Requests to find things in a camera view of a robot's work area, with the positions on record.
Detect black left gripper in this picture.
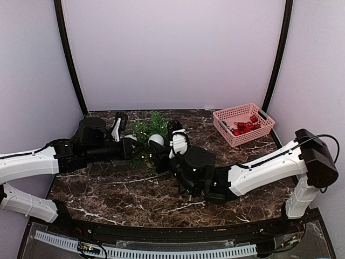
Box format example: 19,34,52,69
84,137,146,163

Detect white fairy light string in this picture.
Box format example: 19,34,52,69
129,123,173,171

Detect small green christmas tree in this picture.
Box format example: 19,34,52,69
129,111,168,175

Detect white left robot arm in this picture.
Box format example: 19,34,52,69
1,113,138,235

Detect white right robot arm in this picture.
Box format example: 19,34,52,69
148,129,339,234

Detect pink plastic basket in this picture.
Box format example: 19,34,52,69
213,103,275,147

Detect red ornaments in basket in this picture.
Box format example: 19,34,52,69
230,115,261,136

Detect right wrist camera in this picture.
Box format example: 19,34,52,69
168,120,190,159

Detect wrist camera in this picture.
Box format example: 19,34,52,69
168,120,190,159
111,112,128,142

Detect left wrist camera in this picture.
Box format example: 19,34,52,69
111,112,128,142

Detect white perforated cable tray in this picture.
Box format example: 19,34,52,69
34,230,258,259

